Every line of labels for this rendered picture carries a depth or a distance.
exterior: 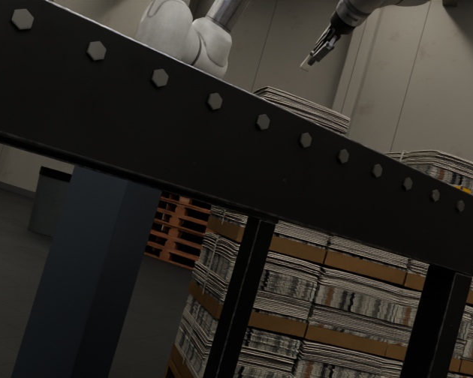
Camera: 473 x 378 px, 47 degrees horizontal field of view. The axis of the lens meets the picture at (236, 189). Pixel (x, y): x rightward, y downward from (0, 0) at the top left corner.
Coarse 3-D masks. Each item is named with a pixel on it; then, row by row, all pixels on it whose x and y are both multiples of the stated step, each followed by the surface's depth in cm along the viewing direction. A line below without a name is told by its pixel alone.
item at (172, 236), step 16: (160, 208) 620; (176, 208) 613; (192, 208) 606; (208, 208) 669; (160, 224) 661; (176, 224) 609; (192, 224) 639; (160, 240) 685; (176, 240) 606; (192, 240) 643; (160, 256) 609; (176, 256) 638; (192, 256) 597
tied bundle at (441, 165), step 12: (396, 156) 198; (408, 156) 191; (420, 156) 185; (432, 156) 178; (444, 156) 178; (420, 168) 182; (432, 168) 177; (444, 168) 178; (456, 168) 179; (468, 168) 181; (444, 180) 179; (456, 180) 179; (468, 180) 181
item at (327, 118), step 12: (264, 96) 159; (276, 96) 160; (288, 96) 161; (288, 108) 161; (300, 108) 162; (312, 108) 163; (324, 108) 164; (312, 120) 163; (324, 120) 164; (336, 120) 165; (348, 120) 166; (336, 132) 166
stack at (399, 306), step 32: (288, 224) 162; (224, 256) 163; (288, 256) 162; (352, 256) 169; (384, 256) 172; (224, 288) 157; (288, 288) 162; (320, 288) 166; (352, 288) 169; (384, 288) 172; (192, 320) 178; (320, 320) 166; (352, 320) 170; (384, 320) 173; (192, 352) 169; (256, 352) 161; (288, 352) 165; (320, 352) 166; (352, 352) 169
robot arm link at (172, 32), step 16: (160, 0) 167; (176, 0) 168; (144, 16) 167; (160, 16) 164; (176, 16) 166; (144, 32) 165; (160, 32) 164; (176, 32) 166; (192, 32) 172; (160, 48) 164; (176, 48) 167; (192, 48) 173
